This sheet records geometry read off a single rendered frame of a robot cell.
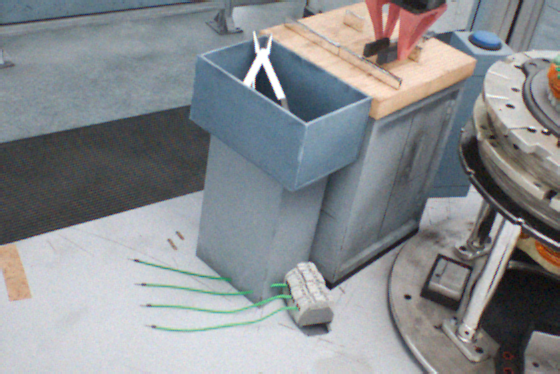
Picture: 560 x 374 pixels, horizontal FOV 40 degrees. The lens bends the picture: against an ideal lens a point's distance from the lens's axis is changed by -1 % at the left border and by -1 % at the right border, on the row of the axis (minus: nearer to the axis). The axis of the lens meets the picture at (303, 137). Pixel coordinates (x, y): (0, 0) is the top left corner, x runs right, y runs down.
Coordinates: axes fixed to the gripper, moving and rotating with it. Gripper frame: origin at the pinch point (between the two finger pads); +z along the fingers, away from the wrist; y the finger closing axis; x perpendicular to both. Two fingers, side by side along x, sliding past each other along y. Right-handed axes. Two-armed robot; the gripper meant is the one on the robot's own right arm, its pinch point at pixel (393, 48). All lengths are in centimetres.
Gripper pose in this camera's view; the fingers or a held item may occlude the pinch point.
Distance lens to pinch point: 91.0
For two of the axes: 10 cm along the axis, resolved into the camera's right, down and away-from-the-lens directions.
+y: 7.2, 4.8, -5.0
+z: -1.7, 8.2, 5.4
